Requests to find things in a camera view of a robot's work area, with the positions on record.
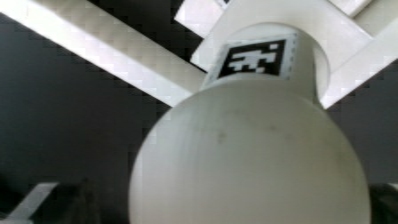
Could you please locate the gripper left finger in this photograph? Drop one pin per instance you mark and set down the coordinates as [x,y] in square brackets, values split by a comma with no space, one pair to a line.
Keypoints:
[58,204]

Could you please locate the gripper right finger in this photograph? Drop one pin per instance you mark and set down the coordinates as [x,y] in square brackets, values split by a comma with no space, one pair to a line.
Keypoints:
[385,204]

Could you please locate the white lamp bulb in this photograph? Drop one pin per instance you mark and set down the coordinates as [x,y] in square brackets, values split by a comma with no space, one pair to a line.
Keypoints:
[246,161]

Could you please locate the white lamp base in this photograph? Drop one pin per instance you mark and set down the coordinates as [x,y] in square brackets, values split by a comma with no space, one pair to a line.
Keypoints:
[353,26]

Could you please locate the white U-shaped fence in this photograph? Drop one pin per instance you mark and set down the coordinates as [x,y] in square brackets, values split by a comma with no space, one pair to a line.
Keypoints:
[91,33]

